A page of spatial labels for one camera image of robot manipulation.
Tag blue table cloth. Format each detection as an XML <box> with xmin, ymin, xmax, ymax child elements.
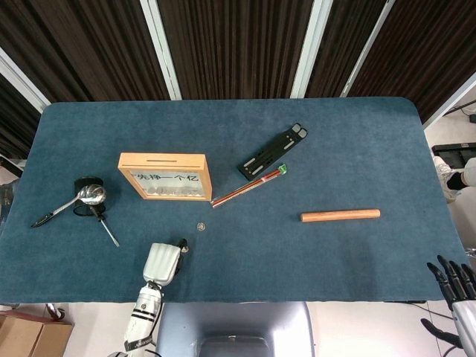
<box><xmin>0</xmin><ymin>97</ymin><xmax>468</xmax><ymax>304</ymax></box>

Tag metal ladle black handle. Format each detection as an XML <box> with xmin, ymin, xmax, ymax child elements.
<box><xmin>30</xmin><ymin>184</ymin><xmax>108</xmax><ymax>229</ymax></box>

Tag black folding stand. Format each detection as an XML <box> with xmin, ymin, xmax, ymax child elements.
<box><xmin>237</xmin><ymin>123</ymin><xmax>309</xmax><ymax>176</ymax></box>

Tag white partition post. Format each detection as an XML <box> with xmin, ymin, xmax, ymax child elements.
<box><xmin>0</xmin><ymin>47</ymin><xmax>52</xmax><ymax>115</ymax></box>
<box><xmin>290</xmin><ymin>0</ymin><xmax>336</xmax><ymax>100</ymax></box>
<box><xmin>340</xmin><ymin>0</ymin><xmax>396</xmax><ymax>98</ymax></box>
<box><xmin>422</xmin><ymin>70</ymin><xmax>476</xmax><ymax>129</ymax></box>
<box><xmin>139</xmin><ymin>0</ymin><xmax>183</xmax><ymax>101</ymax></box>

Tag black case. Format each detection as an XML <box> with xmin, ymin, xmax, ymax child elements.
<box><xmin>431</xmin><ymin>143</ymin><xmax>476</xmax><ymax>168</ymax></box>

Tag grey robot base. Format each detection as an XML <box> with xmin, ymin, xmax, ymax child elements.
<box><xmin>154</xmin><ymin>300</ymin><xmax>317</xmax><ymax>357</ymax></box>

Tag black metal frame bar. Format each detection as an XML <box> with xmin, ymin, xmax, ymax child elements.
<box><xmin>0</xmin><ymin>155</ymin><xmax>25</xmax><ymax>178</ymax></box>

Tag cardboard box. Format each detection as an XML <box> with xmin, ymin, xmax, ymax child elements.
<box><xmin>0</xmin><ymin>311</ymin><xmax>75</xmax><ymax>357</ymax></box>

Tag wooden rolling pin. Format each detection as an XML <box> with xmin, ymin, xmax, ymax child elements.
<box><xmin>300</xmin><ymin>208</ymin><xmax>382</xmax><ymax>224</ymax></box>

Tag person leg black sock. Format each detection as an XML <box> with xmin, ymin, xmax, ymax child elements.
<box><xmin>448</xmin><ymin>158</ymin><xmax>476</xmax><ymax>193</ymax></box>

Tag black round base tool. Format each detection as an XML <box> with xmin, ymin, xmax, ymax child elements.
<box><xmin>73</xmin><ymin>177</ymin><xmax>109</xmax><ymax>219</ymax></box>

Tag black handled screwdriver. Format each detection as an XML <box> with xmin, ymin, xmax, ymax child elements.
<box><xmin>90</xmin><ymin>206</ymin><xmax>120</xmax><ymax>248</ymax></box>

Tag red-brown packaged chopsticks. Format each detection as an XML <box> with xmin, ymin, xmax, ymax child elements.
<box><xmin>210</xmin><ymin>163</ymin><xmax>289</xmax><ymax>209</ymax></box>

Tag black cable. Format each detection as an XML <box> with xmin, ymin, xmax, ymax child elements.
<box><xmin>147</xmin><ymin>319</ymin><xmax>163</xmax><ymax>357</ymax></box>

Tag wooden coin box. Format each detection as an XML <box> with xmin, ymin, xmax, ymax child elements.
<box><xmin>118</xmin><ymin>151</ymin><xmax>214</xmax><ymax>202</ymax></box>

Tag white sneaker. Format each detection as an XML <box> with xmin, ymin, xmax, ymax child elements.
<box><xmin>433</xmin><ymin>155</ymin><xmax>466</xmax><ymax>205</ymax></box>

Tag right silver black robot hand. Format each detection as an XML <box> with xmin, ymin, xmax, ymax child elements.
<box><xmin>420</xmin><ymin>254</ymin><xmax>476</xmax><ymax>350</ymax></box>

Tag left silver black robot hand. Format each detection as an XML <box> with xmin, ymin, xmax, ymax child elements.
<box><xmin>141</xmin><ymin>237</ymin><xmax>190</xmax><ymax>287</ymax></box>

